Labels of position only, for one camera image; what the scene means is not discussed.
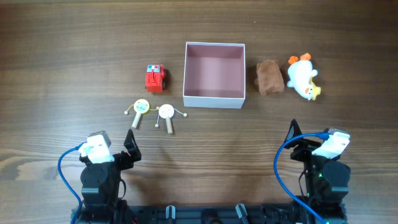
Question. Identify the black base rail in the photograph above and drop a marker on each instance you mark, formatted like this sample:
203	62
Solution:
259	214

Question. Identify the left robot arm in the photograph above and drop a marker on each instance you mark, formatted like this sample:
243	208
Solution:
101	179

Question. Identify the brown plush toy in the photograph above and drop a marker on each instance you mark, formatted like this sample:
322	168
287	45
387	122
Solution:
269	78

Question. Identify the white box pink interior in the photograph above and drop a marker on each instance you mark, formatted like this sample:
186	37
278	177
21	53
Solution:
214	75

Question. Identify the white cat rattle drum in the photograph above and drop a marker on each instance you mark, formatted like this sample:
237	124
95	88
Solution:
167	111

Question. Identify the yellow cat rattle drum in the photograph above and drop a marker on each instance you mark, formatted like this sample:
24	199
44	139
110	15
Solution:
141	106

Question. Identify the white plush chicken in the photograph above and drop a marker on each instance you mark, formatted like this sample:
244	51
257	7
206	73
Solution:
301	75

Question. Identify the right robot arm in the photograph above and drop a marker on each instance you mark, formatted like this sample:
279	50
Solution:
326	178

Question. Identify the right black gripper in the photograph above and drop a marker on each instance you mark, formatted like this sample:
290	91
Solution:
305	147

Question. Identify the red toy fire truck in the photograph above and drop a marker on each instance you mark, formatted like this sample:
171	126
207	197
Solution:
155	75

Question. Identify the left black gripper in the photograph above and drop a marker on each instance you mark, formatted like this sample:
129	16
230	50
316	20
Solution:
127	162

